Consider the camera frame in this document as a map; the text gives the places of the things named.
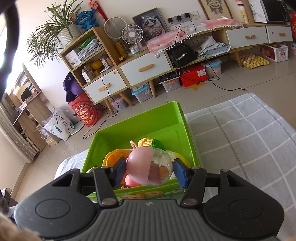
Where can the green plastic box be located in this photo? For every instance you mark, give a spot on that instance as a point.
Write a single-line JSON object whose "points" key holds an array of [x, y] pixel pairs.
{"points": [[150, 129]]}

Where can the white box grey print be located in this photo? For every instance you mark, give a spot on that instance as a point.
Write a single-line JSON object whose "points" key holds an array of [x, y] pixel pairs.
{"points": [[72, 59]]}

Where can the white wall sockets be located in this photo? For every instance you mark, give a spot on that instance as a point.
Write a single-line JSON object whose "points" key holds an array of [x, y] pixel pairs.
{"points": [[183, 16]]}

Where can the yellow label bottle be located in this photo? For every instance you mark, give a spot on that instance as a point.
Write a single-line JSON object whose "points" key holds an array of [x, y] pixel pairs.
{"points": [[242, 12]]}

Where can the tan fuzzy sleeve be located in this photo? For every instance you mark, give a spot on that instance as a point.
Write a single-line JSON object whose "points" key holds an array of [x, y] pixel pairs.
{"points": [[13, 230]]}

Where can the red printed bucket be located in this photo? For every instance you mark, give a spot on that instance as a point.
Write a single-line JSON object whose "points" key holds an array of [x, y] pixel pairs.
{"points": [[85, 111]]}

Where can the red cardboard box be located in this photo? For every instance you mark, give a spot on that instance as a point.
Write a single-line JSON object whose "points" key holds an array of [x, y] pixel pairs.
{"points": [[193, 75]]}

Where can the small white carton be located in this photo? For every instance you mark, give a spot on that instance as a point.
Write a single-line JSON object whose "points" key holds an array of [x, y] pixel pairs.
{"points": [[88, 74]]}

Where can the red knot ornament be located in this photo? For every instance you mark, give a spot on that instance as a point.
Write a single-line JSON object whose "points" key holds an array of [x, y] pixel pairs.
{"points": [[98, 8]]}

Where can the framed cartoon face picture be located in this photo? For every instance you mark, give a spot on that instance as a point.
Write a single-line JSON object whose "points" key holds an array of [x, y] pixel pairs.
{"points": [[216, 9]]}

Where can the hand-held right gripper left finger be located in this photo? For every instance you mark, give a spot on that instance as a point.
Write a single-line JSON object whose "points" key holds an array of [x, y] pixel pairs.
{"points": [[119, 172]]}

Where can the stack of papers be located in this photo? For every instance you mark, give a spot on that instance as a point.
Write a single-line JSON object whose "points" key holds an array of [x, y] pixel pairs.
{"points": [[90, 48]]}

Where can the black microwave oven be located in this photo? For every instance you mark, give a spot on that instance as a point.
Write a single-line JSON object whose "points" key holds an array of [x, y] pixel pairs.
{"points": [[276, 10]]}

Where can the pile of white papers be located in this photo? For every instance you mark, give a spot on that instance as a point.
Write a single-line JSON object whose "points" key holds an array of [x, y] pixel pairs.
{"points": [[215, 46]]}

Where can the yellow can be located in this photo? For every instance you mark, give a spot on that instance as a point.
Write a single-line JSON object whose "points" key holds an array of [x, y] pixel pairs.
{"points": [[121, 49]]}

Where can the yellow egg tray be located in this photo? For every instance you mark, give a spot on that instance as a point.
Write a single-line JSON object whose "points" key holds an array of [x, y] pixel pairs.
{"points": [[254, 61]]}

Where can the potted spider plant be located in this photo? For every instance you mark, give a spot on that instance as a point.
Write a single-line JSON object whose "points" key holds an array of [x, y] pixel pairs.
{"points": [[68, 33]]}

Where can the clear bin black lid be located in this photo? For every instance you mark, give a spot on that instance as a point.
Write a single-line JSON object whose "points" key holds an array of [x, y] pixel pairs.
{"points": [[170, 81]]}

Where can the grey checked blanket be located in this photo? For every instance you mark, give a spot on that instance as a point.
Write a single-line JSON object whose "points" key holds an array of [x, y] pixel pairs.
{"points": [[242, 139]]}

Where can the white red storage crate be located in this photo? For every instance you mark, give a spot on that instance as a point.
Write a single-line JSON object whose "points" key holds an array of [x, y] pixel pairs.
{"points": [[275, 52]]}

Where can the wooden desk shelf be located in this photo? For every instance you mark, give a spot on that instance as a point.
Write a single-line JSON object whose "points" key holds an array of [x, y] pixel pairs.
{"points": [[30, 109]]}

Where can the wooden cabinet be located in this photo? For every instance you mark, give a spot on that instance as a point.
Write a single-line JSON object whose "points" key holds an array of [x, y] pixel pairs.
{"points": [[111, 67]]}

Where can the yellow round object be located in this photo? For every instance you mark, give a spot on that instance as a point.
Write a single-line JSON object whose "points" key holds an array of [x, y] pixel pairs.
{"points": [[96, 65]]}

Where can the framed cat picture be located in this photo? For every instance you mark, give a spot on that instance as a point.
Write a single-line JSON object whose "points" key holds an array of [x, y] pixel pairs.
{"points": [[151, 23]]}

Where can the toy corn with green husk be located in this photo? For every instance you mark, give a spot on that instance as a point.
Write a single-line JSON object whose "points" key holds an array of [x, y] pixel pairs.
{"points": [[145, 141]]}

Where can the clear bin blue lid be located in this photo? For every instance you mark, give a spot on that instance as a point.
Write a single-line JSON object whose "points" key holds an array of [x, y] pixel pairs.
{"points": [[142, 92]]}

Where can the yellow toy fruit half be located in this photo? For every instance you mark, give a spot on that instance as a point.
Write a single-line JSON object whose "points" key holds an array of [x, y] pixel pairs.
{"points": [[181, 160]]}

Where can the clear bin pink contents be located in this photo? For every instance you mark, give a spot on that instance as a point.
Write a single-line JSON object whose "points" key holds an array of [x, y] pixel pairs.
{"points": [[119, 103]]}

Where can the white printed shopping bag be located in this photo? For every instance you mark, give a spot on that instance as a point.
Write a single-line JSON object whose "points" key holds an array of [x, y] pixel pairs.
{"points": [[56, 126]]}

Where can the blue brick figure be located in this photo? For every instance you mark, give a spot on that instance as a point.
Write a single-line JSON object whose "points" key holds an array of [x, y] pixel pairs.
{"points": [[86, 19]]}

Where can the white paper bag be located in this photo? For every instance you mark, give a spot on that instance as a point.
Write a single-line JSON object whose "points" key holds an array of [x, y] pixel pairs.
{"points": [[257, 11]]}

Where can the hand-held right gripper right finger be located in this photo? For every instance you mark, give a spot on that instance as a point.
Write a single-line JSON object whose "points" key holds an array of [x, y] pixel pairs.
{"points": [[181, 173]]}

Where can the purple bag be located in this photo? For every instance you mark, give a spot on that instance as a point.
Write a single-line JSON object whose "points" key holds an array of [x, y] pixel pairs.
{"points": [[70, 88]]}

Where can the pink tasselled cloth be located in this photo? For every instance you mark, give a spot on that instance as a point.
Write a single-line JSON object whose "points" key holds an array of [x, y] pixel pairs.
{"points": [[161, 42]]}

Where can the black bag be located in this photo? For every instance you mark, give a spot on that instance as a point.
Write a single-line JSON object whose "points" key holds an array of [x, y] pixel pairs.
{"points": [[181, 55]]}

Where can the clear bin colourful contents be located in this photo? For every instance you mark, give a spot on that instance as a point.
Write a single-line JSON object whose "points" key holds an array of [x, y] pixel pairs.
{"points": [[214, 67]]}

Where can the pink clear capsule ball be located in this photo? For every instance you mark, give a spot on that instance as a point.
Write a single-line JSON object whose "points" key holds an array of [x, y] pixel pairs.
{"points": [[141, 164]]}

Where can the glass cup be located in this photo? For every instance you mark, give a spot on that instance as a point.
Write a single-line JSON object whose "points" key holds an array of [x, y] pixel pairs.
{"points": [[134, 49]]}

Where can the white desk fan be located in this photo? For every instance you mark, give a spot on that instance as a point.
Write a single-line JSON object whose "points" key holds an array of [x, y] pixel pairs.
{"points": [[131, 34]]}

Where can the white round floor base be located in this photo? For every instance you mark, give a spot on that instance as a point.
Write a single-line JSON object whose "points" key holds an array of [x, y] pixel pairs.
{"points": [[77, 127]]}

